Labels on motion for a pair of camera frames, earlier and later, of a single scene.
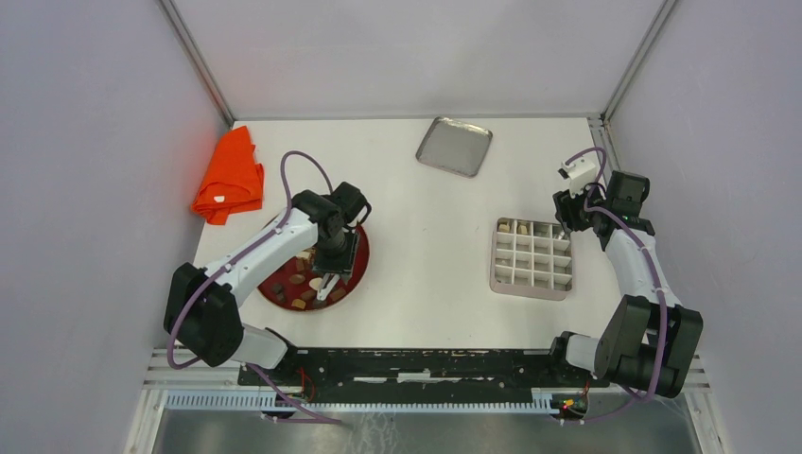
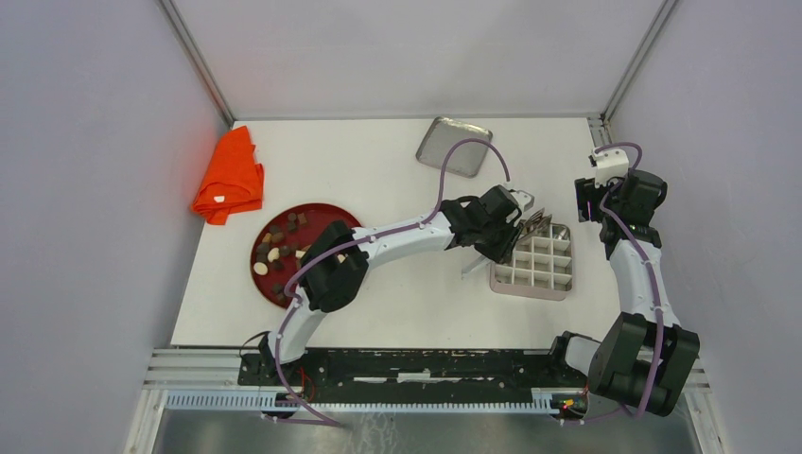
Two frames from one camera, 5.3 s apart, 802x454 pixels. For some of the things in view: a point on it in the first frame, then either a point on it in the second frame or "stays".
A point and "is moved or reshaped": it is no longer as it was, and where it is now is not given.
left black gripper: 342,265 -> 503,253
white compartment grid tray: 531,258 stays
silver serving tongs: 323,292 is moved or reshaped
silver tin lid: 455,146 stays
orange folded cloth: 234,180 stays
